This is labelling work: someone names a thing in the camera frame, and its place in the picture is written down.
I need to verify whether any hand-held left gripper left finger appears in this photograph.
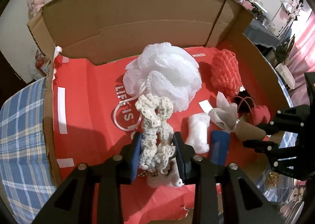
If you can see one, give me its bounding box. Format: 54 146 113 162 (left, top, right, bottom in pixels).
32 132 143 224

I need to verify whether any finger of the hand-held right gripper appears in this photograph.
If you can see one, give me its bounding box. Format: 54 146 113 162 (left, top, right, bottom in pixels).
242 140 301 163
260 105 307 136

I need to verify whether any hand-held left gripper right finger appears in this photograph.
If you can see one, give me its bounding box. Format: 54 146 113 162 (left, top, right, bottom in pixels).
172 132 281 224

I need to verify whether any red plush heart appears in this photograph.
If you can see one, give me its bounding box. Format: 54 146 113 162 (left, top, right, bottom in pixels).
251 105 271 126

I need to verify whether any white soft packet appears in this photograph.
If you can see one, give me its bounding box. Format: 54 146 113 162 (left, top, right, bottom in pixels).
184 113 210 154

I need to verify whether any cream crochet scrunchie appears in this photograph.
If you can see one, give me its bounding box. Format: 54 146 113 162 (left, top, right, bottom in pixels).
135 93 178 173

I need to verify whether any blue sponge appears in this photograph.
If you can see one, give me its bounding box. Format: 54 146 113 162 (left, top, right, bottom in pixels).
210 130 231 166

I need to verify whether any red hair elastic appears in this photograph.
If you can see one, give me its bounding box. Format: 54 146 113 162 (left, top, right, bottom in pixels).
236 96 257 117

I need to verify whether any black fluffy scrunchie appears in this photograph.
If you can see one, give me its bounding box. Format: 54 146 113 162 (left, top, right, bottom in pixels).
232 91 254 113

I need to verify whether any beige cloth bundle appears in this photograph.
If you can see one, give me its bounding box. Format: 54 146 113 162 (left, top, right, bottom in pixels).
208 91 238 131

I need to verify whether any red mesh bath pouf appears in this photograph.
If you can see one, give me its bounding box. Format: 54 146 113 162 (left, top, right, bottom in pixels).
210 50 241 96

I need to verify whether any white mesh bath pouf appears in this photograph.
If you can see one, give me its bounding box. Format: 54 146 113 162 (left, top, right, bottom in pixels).
113 42 201 133

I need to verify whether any cardboard box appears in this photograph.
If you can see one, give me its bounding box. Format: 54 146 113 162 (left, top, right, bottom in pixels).
26 0 290 222

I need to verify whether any small white plush toy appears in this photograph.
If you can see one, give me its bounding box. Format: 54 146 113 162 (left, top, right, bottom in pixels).
147 164 185 189

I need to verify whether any pink curtain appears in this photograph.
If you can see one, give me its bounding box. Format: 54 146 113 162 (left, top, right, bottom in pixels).
287 10 315 107

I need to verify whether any dark cloth covered dresser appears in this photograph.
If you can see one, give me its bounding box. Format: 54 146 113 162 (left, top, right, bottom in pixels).
243 15 281 48

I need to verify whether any blue plaid blanket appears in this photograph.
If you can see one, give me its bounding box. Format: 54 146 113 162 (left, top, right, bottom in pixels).
0 77 60 218

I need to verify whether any red and white bag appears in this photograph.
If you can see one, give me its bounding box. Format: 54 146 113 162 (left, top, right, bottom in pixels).
34 51 50 77

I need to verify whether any pink plush toy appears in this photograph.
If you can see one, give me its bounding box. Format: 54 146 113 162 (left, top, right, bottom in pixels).
28 0 46 16

